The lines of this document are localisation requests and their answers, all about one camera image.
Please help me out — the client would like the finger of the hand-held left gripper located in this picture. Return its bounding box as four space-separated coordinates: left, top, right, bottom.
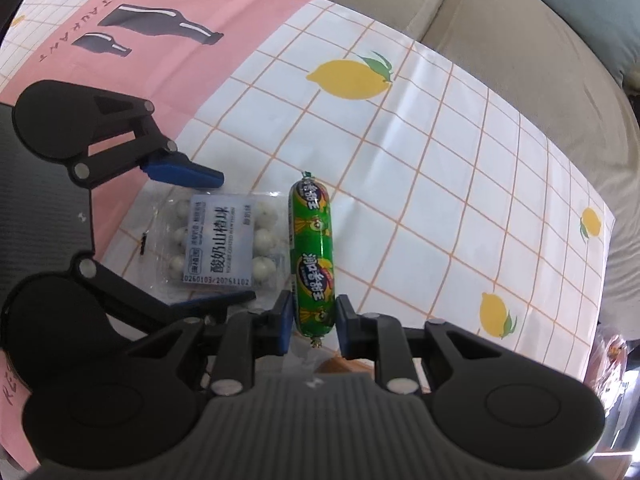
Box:
70 91 225 188
75 255 258 335

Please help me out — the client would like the beige sofa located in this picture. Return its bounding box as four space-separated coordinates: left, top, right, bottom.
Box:
40 0 640 328

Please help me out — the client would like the pink and white printed tablecloth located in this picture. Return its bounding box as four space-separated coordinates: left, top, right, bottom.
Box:
0 0 617 396

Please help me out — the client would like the orange cardboard box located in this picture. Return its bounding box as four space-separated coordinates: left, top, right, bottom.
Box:
315 357 377 378

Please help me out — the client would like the orange striped snack packet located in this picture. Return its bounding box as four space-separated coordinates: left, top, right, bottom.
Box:
585 330 632 411

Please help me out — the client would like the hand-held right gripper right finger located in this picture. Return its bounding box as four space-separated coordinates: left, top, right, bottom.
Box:
335 294 506 397

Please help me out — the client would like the green sausage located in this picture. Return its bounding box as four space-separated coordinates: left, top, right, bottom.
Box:
289 172 335 350

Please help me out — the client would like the clear packet of white balls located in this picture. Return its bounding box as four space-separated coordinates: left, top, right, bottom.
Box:
140 190 292 307

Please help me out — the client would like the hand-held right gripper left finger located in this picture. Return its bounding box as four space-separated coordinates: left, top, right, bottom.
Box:
122 290 293 397

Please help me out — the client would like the teal cushion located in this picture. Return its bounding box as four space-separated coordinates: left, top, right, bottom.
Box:
502 0 640 88

